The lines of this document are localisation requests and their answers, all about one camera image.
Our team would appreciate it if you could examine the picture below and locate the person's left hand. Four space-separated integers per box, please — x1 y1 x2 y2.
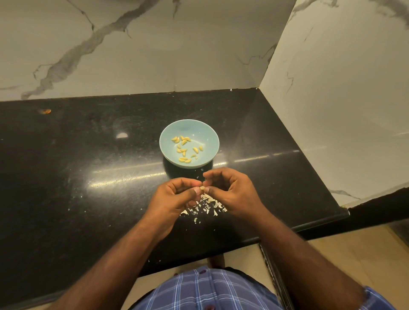
142 178 204 240

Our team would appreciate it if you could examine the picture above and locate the person's right hand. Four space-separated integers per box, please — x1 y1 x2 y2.
202 167 269 224

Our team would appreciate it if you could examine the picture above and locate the pile of garlic skins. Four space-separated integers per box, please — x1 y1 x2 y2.
180 195 228 226

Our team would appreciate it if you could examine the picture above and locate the light blue bowl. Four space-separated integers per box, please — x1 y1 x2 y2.
159 119 221 170

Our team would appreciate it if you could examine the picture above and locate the cluster of peeled garlic cloves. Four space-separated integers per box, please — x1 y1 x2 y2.
170 136 205 164

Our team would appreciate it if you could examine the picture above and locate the person's right forearm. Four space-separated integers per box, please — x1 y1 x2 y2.
249 210 368 310

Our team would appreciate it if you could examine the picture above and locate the person's left forearm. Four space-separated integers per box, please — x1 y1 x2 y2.
51 224 166 310

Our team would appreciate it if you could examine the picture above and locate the black cabinet trim strip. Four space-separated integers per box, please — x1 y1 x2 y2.
259 244 294 310

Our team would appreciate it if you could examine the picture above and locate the blue plaid shirt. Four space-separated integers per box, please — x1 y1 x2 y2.
133 267 397 310

